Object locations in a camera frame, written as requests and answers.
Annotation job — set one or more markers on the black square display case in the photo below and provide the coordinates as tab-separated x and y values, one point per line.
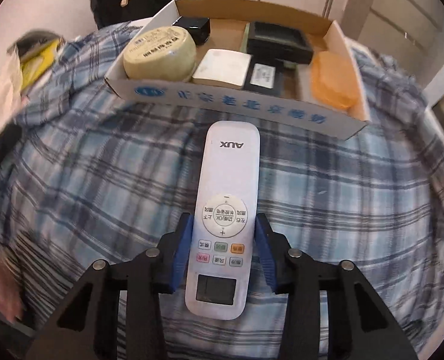
273	41

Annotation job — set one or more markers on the green card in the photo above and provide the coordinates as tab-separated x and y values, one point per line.
244	40

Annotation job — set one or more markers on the white AUX remote control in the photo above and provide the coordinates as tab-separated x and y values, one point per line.
221	252

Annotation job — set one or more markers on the blue plaid cloth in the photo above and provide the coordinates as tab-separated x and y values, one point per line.
93	176

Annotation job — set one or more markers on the black box with label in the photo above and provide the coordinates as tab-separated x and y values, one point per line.
265	77

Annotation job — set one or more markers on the orange plastic container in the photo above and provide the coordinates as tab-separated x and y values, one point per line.
333	82

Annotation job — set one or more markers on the person's left hand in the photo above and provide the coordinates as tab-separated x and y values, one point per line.
0	284

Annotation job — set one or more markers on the beige refrigerator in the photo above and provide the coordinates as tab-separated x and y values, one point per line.
412	31

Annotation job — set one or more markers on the yellow bag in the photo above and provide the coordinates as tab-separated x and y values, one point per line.
37	62

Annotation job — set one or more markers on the small black cube box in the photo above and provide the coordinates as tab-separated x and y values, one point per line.
198	28

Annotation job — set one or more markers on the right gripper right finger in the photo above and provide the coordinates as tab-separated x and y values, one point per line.
360	325

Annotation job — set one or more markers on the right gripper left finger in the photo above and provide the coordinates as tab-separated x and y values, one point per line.
84	326

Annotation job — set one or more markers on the white tissue paper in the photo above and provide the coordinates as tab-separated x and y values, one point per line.
11	79

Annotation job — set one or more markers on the white box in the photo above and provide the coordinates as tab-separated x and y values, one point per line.
222	68

